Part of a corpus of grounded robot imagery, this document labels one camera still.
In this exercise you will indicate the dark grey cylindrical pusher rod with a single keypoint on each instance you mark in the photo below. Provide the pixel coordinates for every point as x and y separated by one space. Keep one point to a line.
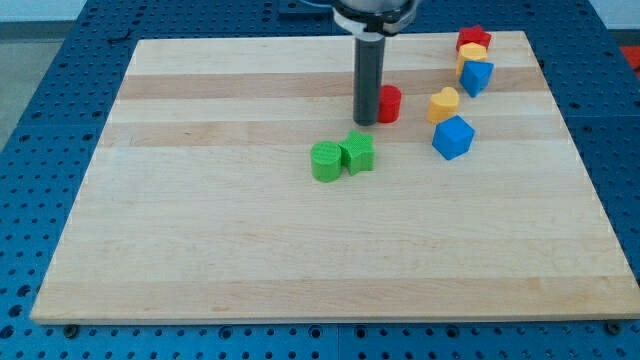
368 66

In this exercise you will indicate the yellow heart block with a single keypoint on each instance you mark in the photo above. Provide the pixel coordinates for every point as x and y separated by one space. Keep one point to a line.
443 105

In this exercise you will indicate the blue triangle block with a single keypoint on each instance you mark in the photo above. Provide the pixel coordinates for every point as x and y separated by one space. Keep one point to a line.
475 76

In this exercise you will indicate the red cylinder block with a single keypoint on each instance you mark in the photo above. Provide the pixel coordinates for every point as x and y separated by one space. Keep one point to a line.
389 104

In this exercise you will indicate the green star block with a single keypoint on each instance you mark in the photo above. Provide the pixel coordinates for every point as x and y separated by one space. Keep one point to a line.
358 153

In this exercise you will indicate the green cylinder block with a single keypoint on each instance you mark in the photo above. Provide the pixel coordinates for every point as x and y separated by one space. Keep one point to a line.
326 161

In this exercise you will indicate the red star block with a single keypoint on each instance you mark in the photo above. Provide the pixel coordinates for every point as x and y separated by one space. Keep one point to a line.
474 34

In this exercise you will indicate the yellow pentagon block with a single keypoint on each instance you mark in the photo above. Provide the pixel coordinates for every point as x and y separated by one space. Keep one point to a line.
470 51

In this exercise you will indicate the blue cube block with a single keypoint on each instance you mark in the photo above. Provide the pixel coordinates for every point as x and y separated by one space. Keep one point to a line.
453 137

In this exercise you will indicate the light wooden board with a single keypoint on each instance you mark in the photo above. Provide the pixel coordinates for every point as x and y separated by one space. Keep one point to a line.
199 207

